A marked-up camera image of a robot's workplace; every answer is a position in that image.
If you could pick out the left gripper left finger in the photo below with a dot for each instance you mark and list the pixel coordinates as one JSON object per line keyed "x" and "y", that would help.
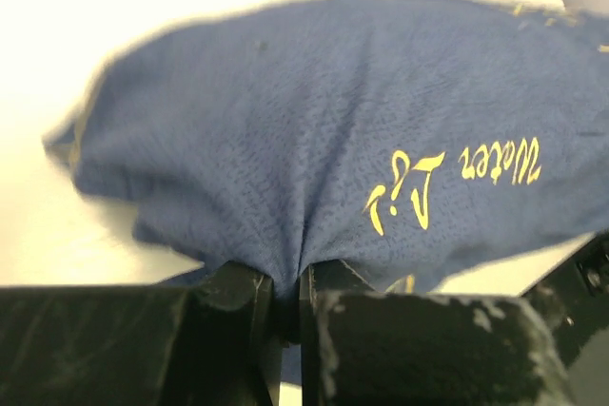
{"x": 204, "y": 344}

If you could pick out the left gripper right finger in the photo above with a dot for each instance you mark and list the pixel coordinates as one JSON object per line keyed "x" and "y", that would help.
{"x": 548, "y": 346}

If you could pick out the blue pillowcase with fish print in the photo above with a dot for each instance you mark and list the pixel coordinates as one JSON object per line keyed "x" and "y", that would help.
{"x": 407, "y": 140}

